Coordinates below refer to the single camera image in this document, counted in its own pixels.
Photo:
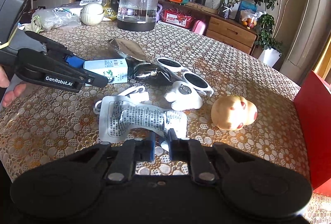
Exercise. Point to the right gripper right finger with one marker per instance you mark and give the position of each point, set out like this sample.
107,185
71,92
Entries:
192,152

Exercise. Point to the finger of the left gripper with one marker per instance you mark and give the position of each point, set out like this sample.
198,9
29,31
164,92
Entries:
58,71
57,51

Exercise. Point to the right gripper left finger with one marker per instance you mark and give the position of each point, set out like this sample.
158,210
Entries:
125,158

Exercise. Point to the yellow squishy bear toy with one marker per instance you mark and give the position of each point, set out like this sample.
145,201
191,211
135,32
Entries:
232,113

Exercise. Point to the white plush toy keychain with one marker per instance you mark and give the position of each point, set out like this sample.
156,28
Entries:
182,97

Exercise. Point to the white green carton box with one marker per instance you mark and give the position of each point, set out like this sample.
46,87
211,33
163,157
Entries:
114,69

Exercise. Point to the silver foil snack bag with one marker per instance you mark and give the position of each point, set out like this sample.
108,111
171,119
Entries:
127,49

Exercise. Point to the black shiny snack packet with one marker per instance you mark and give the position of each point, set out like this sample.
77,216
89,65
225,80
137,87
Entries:
149,73

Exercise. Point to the white round sunglasses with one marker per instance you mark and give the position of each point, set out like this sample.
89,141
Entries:
194,80

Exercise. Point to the clear plastic bag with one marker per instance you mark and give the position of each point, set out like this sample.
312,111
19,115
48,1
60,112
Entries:
49,19

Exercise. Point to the cream ribbed round container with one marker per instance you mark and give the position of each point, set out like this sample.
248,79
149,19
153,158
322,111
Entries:
92,14

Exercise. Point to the yellow snack bag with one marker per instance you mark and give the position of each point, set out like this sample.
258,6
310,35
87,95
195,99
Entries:
109,13

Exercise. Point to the glass electric kettle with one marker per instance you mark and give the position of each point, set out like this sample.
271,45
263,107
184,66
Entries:
135,15

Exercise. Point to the red gift box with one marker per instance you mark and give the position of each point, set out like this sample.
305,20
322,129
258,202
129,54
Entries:
177,18

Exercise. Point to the white planter pot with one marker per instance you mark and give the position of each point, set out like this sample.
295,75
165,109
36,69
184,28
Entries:
269,57

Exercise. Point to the pink small case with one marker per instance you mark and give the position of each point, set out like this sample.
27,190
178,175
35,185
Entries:
199,27

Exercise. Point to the wooden tv cabinet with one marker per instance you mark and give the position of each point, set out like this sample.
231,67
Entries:
227,31

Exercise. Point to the red cardboard box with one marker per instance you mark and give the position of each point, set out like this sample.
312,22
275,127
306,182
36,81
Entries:
312,104

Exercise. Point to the fruit bag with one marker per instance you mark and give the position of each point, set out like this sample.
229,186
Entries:
249,19

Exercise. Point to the yellow curtain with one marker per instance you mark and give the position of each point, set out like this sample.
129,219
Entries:
322,67

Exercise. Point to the standing air conditioner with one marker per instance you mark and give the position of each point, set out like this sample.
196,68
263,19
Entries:
309,41

